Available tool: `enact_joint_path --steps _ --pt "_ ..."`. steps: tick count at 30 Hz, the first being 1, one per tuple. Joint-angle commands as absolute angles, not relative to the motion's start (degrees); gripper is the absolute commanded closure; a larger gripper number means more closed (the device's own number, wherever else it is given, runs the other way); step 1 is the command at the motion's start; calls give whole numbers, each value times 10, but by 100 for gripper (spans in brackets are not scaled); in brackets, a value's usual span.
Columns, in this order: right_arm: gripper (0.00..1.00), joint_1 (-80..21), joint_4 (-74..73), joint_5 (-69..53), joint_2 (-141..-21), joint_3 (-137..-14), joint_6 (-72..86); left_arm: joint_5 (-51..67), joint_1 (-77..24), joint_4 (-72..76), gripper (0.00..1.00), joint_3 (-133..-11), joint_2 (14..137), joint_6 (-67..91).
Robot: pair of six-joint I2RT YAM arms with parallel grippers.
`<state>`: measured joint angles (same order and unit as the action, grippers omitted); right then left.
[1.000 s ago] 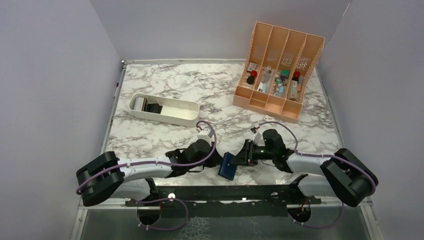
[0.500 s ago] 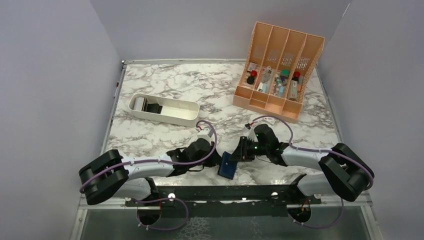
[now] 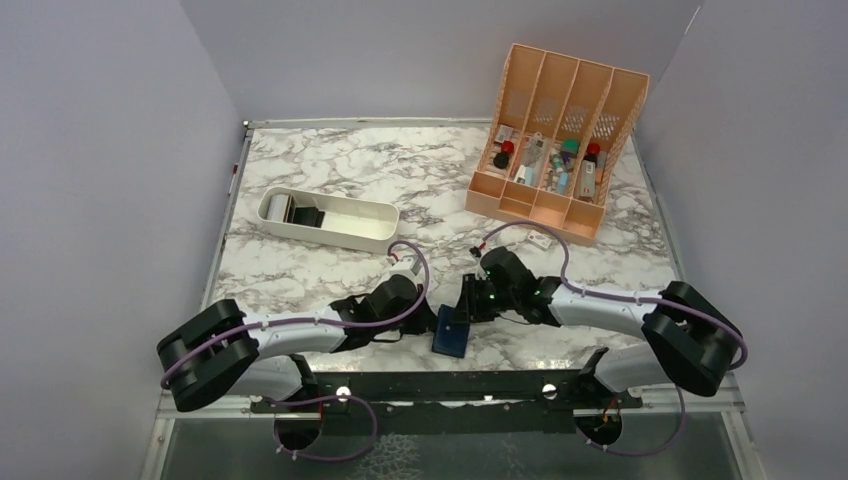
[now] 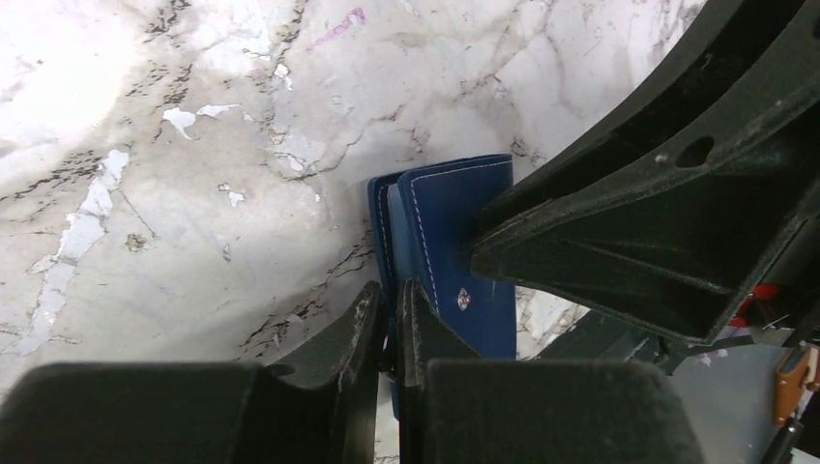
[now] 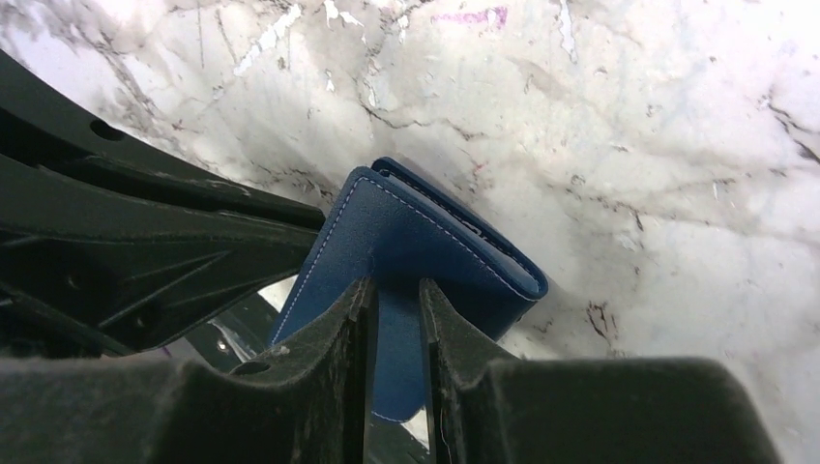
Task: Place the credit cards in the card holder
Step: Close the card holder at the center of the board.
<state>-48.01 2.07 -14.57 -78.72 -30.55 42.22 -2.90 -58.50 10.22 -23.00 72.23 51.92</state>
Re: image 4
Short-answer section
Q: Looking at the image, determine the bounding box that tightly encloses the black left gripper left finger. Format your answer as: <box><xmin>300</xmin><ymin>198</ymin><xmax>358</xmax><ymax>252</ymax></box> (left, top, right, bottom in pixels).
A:
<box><xmin>1</xmin><ymin>282</ymin><xmax>383</xmax><ymax>463</ymax></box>

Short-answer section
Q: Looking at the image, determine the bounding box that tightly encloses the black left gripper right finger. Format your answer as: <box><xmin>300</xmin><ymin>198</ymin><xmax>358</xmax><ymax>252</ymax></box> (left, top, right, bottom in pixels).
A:
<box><xmin>397</xmin><ymin>279</ymin><xmax>704</xmax><ymax>463</ymax></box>

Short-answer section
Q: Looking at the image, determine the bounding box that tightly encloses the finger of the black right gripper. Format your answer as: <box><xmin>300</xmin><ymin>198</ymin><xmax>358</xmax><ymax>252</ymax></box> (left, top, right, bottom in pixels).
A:
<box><xmin>479</xmin><ymin>1</ymin><xmax>806</xmax><ymax>232</ymax></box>
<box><xmin>470</xmin><ymin>79</ymin><xmax>819</xmax><ymax>342</ymax></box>

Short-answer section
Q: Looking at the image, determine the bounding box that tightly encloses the blue leather card holder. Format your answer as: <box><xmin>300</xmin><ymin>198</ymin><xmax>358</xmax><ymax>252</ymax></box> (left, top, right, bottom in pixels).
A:
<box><xmin>366</xmin><ymin>153</ymin><xmax>519</xmax><ymax>421</ymax></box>

